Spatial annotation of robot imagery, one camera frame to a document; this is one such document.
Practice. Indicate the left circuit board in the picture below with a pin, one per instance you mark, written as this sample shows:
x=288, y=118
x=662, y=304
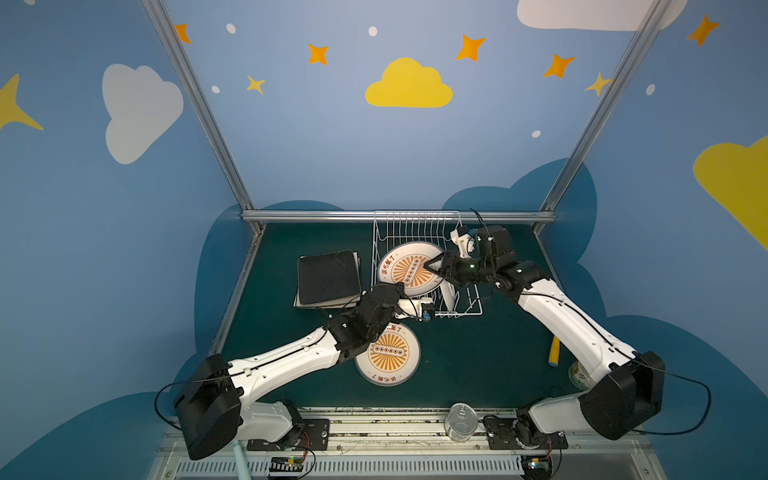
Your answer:
x=285, y=466

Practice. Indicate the aluminium frame rail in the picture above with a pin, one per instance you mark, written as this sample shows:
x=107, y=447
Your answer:
x=318, y=216

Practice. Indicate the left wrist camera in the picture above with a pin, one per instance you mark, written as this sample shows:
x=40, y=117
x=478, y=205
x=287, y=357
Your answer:
x=422, y=310

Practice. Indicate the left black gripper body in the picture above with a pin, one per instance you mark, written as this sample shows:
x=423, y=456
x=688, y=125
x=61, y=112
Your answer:
x=393, y=294

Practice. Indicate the circuit board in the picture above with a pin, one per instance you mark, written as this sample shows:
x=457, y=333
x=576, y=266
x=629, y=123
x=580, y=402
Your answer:
x=536, y=468
x=285, y=466

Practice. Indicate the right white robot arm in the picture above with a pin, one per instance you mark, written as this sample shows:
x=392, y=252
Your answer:
x=627, y=387

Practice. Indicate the yellow handled brush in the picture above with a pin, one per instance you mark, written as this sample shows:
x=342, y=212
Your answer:
x=554, y=352

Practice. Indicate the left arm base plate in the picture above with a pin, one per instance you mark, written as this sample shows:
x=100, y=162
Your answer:
x=313, y=434

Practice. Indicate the light blue spatula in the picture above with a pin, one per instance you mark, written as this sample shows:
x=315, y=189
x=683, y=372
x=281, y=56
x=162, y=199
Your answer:
x=241, y=464

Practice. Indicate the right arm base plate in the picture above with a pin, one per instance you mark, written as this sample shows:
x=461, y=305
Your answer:
x=508, y=433

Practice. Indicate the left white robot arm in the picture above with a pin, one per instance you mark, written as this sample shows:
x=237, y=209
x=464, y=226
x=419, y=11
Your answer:
x=222, y=400

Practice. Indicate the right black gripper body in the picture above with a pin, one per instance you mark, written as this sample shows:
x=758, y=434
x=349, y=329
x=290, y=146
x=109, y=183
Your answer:
x=447, y=264

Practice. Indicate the black square plate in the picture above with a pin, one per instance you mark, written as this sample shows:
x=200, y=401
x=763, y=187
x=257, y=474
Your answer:
x=329, y=277

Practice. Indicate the white wire dish rack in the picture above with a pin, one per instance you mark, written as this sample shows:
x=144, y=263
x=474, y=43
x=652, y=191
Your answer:
x=388, y=234

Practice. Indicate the right circuit board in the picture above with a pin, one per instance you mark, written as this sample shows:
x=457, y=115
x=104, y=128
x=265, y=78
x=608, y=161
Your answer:
x=536, y=468

